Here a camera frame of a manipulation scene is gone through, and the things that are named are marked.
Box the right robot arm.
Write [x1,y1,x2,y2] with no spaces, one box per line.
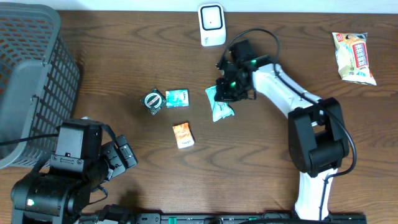
[215,40,349,221]

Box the white yellow chip bag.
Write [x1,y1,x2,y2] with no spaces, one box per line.
[332,32,377,86]

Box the orange snack packet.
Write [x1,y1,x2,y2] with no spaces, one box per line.
[173,123,195,149]

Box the teal white snack packet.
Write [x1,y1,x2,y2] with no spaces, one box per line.
[205,86,234,122]

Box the dark grey plastic basket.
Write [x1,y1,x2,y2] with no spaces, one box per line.
[1,2,81,168]

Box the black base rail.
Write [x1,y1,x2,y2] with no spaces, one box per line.
[77,213,368,224]

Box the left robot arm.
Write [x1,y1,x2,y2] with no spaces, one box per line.
[11,119,137,223]

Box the white barcode scanner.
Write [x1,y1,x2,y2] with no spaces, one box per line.
[198,3,226,47]

